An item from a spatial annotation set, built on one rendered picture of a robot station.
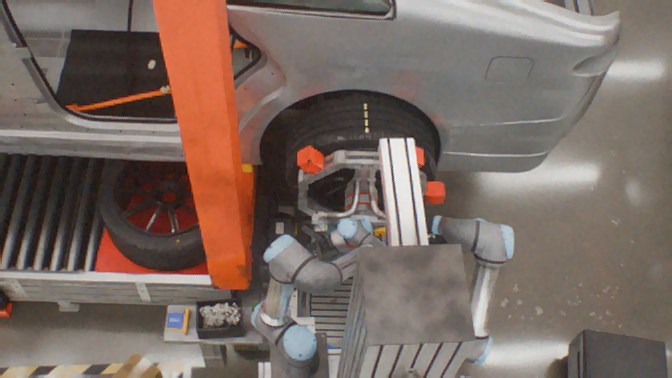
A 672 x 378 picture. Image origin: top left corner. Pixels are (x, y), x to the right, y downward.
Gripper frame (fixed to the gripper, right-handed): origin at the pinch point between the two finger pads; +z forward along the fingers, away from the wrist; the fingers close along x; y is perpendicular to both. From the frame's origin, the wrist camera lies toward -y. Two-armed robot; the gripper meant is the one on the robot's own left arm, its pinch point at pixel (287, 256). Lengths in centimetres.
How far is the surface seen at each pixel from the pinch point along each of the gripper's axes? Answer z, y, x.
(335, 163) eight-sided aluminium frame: -30.7, -26.4, 11.4
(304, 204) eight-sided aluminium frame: -5.7, -18.6, 34.6
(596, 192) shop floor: -131, 37, 174
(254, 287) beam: 47, 5, 75
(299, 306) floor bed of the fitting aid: 31, 24, 82
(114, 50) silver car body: 55, -128, 50
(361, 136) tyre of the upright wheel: -45, -32, 13
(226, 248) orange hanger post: 21.4, -13.0, -1.6
